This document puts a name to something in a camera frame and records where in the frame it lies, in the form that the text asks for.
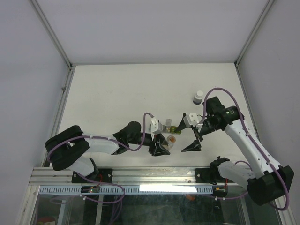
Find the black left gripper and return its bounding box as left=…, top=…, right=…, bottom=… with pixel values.
left=128, top=132, right=170, bottom=156

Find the clear glass pill bottle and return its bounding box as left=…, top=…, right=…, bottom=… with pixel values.
left=163, top=138, right=175, bottom=150

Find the weekly pill organizer strip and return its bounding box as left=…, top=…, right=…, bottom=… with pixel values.
left=163, top=118, right=181, bottom=135

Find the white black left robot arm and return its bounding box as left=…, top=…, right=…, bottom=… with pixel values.
left=45, top=121, right=170, bottom=182

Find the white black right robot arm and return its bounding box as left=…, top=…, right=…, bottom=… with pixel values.
left=176, top=97, right=294, bottom=206

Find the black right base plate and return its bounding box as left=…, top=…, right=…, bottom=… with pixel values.
left=195, top=168, right=226, bottom=185

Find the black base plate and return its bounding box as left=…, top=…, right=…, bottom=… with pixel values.
left=195, top=168, right=226, bottom=185
left=71, top=168, right=113, bottom=184

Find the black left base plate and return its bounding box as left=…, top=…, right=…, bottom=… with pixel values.
left=71, top=168, right=113, bottom=184

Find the aluminium mounting rail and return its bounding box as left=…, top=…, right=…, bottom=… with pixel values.
left=29, top=165, right=282, bottom=188

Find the grey slotted cable duct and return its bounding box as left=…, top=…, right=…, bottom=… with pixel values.
left=39, top=184, right=213, bottom=195

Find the aluminium frame post right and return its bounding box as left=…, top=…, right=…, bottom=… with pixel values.
left=234, top=0, right=276, bottom=67

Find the aluminium frame post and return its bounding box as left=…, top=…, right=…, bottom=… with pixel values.
left=29, top=0, right=73, bottom=69
left=234, top=0, right=276, bottom=67

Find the aluminium frame post left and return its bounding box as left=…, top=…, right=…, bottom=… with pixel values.
left=29, top=0, right=73, bottom=69

